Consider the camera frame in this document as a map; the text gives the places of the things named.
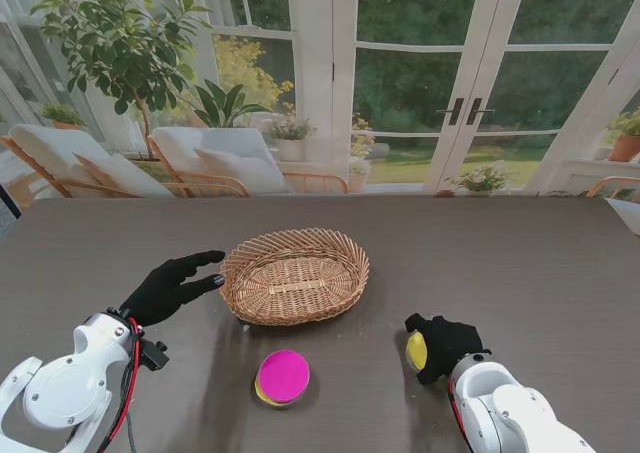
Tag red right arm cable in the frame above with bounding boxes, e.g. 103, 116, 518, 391
448, 380, 470, 435

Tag white cushioned lounge chair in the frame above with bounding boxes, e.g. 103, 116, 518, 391
148, 126, 351, 198
0, 124, 174, 199

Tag red left arm cable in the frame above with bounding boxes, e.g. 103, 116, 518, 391
97, 317, 145, 453

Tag white flowering low plant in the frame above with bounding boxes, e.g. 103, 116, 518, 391
444, 166, 511, 198

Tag large terracotta potted plant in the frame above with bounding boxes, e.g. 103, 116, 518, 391
607, 110, 640, 163

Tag dark door handle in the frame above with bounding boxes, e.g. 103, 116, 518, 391
435, 97, 465, 127
467, 97, 496, 126

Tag small plant in terracotta pot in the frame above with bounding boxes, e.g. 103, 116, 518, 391
39, 102, 87, 131

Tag broad-leaf green plant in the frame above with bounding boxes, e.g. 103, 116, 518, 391
192, 80, 274, 129

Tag yellow flowers in pale pot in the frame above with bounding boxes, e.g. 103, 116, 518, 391
349, 115, 376, 194

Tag flowering plant in white pot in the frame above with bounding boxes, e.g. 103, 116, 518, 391
267, 116, 319, 163

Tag orange chair frame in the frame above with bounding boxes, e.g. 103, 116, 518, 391
584, 176, 640, 199

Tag tall leafy potted tree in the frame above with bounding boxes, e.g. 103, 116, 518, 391
27, 0, 214, 162

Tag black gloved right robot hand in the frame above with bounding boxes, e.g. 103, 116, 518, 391
403, 313, 485, 387

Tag dark panel at table edge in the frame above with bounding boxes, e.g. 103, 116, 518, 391
0, 182, 24, 222

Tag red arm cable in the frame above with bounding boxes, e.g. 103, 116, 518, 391
97, 317, 145, 453
448, 380, 470, 435

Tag yellow culture dish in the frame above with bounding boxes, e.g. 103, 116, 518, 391
405, 333, 429, 372
254, 378, 304, 410

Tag white chair pillow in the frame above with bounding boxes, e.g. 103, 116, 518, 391
73, 151, 174, 198
193, 147, 294, 195

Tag magenta culture dish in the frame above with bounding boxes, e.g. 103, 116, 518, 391
257, 350, 312, 404

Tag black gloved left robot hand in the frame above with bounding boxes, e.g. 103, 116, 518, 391
118, 250, 227, 327

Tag oval wicker basket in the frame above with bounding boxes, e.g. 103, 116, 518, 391
217, 226, 371, 327

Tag white sheet at table corner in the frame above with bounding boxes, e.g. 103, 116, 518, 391
604, 197, 640, 237

